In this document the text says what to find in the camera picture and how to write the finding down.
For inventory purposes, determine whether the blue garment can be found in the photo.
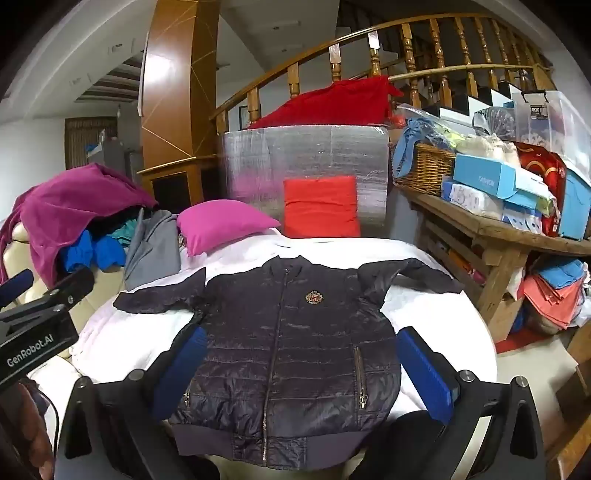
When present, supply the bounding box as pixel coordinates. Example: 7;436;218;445
65;229;127;273

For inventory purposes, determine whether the light blue storage box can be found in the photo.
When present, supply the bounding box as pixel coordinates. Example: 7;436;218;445
561;168;591;241

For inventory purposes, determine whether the pile of clothes on chair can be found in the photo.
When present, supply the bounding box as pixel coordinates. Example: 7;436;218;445
0;162;160;287

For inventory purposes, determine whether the wooden bench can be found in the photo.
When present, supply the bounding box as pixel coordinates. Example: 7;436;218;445
392;182;591;342

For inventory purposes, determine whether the person's left hand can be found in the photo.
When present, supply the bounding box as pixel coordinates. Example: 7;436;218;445
0;378;55;480

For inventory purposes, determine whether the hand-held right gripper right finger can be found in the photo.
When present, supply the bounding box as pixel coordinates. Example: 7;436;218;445
351;325;550;480

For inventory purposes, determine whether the wooden lattice door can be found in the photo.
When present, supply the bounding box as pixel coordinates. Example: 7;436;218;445
65;117;118;169

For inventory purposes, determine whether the magenta pillow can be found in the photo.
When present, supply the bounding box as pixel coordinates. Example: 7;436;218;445
177;199;281;258

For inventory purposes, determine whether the clear plastic bag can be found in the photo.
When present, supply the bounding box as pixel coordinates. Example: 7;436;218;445
473;106;518;139

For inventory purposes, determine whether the staircase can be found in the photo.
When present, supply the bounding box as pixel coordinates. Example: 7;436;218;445
438;80;525;121

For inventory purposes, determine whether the blue shoe box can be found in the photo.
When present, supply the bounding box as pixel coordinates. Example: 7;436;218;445
452;154;550;199

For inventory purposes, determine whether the wooden column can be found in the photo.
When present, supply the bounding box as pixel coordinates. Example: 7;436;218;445
139;0;222;204

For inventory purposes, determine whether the silver foil insulation board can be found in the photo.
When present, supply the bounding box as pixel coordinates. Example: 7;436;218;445
222;124;391;232

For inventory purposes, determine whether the blue folded cloth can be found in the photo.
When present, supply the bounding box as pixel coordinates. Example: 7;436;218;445
536;261;585;289

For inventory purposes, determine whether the red cloth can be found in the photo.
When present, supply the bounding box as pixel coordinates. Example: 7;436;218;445
249;76;404;130

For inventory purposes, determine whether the red pillow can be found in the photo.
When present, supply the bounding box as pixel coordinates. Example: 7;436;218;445
283;175;362;239

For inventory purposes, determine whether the wooden stair railing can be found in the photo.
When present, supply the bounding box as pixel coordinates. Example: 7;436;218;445
210;14;555;134

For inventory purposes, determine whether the black cable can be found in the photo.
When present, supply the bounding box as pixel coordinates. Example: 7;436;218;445
34;390;61;444

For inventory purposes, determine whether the white fleece blanket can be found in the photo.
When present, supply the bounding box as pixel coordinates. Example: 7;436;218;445
69;226;499;480

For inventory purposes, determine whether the clear plastic storage box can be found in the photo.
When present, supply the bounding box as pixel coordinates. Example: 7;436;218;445
510;90;591;176

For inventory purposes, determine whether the teal garment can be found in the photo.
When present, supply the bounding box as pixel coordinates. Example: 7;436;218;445
108;219;139;241

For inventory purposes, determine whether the grey garment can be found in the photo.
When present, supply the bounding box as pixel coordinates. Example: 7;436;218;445
124;210;183;291

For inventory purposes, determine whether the black quilted jacket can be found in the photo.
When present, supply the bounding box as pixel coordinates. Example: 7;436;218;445
113;255;465;467

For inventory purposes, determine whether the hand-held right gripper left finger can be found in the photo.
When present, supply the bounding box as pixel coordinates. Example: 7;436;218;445
58;325;208;480

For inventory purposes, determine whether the cardboard box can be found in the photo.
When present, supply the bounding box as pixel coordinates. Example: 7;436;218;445
545;318;591;480

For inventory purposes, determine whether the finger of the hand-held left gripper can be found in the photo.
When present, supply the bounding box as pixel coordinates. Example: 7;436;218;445
0;267;95;335
0;270;35;308

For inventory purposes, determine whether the cream sofa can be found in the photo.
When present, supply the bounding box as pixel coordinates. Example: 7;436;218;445
0;222;134;416

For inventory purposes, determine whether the wicker basket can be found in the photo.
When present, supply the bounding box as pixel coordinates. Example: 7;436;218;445
392;143;458;195

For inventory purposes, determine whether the cream knit cloth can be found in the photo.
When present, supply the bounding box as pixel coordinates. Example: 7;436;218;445
455;134;520;167

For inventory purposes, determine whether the white floral box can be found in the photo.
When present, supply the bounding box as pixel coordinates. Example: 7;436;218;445
441;180;504;221

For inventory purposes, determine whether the orange folded cloth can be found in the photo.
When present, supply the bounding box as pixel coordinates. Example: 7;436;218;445
519;277;587;330

